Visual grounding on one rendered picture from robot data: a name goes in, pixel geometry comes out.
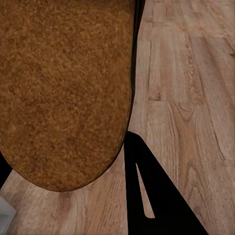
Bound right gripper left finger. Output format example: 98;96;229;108
0;151;13;188

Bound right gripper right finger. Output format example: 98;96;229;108
124;131;209;235

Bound sandal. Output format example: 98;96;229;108
0;0;146;192

